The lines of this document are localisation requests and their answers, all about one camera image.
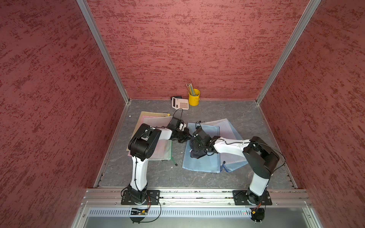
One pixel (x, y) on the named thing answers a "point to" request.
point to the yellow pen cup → (194, 100)
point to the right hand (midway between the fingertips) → (195, 146)
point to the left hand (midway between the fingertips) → (193, 139)
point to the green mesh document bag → (163, 150)
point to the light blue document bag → (208, 163)
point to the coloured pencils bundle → (190, 88)
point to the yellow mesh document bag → (144, 113)
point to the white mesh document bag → (226, 131)
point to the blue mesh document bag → (228, 167)
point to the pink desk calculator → (179, 103)
